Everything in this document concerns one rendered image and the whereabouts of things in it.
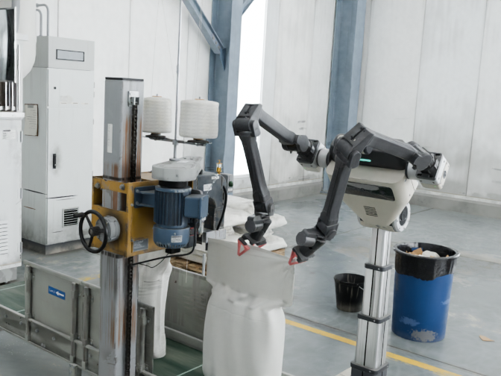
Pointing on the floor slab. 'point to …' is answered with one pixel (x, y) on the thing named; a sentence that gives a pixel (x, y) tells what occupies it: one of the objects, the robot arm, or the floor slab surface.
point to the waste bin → (422, 291)
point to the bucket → (349, 292)
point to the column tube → (116, 162)
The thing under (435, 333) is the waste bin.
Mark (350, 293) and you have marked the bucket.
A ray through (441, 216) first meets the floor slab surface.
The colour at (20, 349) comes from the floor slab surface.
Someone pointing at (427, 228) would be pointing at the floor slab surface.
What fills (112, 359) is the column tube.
